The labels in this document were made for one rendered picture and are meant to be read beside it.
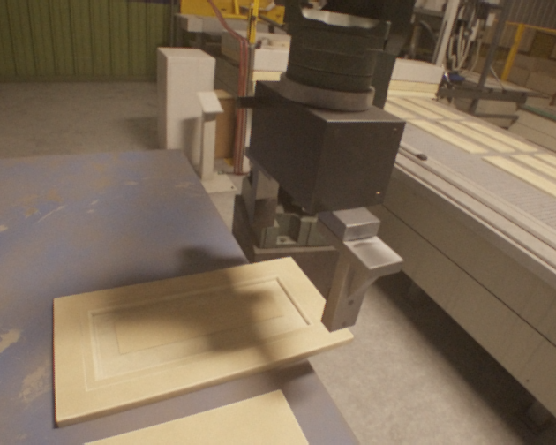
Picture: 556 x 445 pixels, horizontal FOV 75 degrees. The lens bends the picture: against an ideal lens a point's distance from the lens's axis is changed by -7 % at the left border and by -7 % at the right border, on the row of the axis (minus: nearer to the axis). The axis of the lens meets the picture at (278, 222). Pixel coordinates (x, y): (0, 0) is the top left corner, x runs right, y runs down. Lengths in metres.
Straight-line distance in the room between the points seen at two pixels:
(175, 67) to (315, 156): 3.22
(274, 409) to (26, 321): 0.46
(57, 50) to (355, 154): 7.19
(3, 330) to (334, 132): 0.64
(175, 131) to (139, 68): 3.92
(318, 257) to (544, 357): 1.11
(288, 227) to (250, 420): 1.44
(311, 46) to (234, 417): 0.51
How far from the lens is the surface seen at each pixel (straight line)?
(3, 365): 0.75
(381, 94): 1.66
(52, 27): 7.49
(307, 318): 0.76
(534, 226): 2.02
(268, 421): 0.61
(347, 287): 0.57
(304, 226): 1.89
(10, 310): 0.84
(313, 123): 0.50
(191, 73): 3.71
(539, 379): 2.05
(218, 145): 4.15
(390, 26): 0.55
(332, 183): 0.52
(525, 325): 1.99
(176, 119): 3.79
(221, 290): 0.80
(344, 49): 0.52
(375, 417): 1.99
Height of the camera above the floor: 1.58
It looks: 30 degrees down
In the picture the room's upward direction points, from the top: 9 degrees clockwise
